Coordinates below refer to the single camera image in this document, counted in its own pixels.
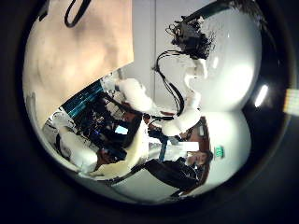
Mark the green exit sign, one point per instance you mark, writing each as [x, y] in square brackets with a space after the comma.
[219, 151]

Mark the person in dark clothes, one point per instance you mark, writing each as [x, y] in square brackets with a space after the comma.
[180, 171]

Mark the monitor with blue screen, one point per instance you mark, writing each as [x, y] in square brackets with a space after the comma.
[84, 99]

